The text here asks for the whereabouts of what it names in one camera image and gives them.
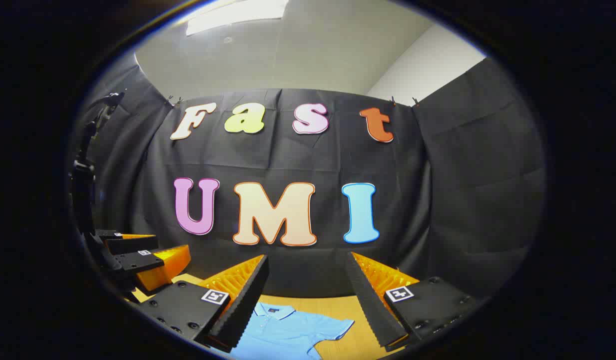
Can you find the black backdrop cloth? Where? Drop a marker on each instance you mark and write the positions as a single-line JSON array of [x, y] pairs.
[[298, 165]]

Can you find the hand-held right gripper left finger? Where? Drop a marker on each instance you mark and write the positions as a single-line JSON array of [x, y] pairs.
[[240, 305]]

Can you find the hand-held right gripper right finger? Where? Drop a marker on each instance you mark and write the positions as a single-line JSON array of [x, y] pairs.
[[370, 305]]

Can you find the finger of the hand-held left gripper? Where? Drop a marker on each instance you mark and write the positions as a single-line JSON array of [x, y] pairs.
[[133, 245], [138, 260]]

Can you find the light blue T-shirt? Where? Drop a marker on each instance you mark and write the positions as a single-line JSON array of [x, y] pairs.
[[288, 335]]

